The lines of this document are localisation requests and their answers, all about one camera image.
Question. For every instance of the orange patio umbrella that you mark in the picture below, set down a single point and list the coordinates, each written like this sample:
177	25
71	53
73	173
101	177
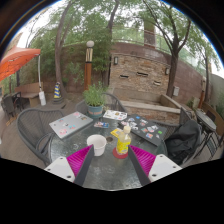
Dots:
16	61

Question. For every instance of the white ceramic mug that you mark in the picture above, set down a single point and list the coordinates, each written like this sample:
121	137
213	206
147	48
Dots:
97	145

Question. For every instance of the green plant in teal pot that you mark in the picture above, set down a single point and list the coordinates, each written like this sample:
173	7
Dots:
94	96

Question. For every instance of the silver laptop with stickers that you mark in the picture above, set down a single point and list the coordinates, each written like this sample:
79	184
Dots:
70	124

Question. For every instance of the dark wicker chair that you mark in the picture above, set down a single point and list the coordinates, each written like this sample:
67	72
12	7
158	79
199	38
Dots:
10	105

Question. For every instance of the black backpack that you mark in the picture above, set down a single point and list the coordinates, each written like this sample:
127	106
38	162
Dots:
183	140

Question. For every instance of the wooden bench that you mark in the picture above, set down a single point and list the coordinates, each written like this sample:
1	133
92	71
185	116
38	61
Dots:
28	91

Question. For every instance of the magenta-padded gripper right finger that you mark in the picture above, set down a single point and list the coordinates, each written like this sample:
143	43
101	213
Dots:
163	166

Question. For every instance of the grey wall box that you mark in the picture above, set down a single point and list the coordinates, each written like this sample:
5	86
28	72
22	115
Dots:
176	91

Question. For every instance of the white umbrella pole base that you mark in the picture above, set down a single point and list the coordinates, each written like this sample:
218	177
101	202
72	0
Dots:
42	98

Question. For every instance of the black wall lamp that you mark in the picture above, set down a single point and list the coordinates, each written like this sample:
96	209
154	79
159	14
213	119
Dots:
116	60
167	71

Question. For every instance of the white printed booklet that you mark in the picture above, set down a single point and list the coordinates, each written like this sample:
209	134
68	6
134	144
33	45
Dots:
115	115

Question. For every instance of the black laptop with stickers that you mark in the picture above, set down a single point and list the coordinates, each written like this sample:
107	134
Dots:
146	130

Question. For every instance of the small yellow card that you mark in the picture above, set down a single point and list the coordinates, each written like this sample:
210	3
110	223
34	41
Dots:
116	132

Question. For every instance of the wooden lamp post, globe light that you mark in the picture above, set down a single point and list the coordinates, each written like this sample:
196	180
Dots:
88	71

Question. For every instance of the clear bottle with yellow label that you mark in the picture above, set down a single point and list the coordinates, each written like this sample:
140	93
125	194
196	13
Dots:
123	143

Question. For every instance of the small round side table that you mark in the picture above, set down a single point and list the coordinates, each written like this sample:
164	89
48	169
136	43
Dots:
206	119

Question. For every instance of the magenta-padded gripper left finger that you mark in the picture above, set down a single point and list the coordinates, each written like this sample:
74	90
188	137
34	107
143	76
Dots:
60	166

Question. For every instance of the blue yellow striped cone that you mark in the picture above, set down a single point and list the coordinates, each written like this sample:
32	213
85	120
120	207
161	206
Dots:
57	93

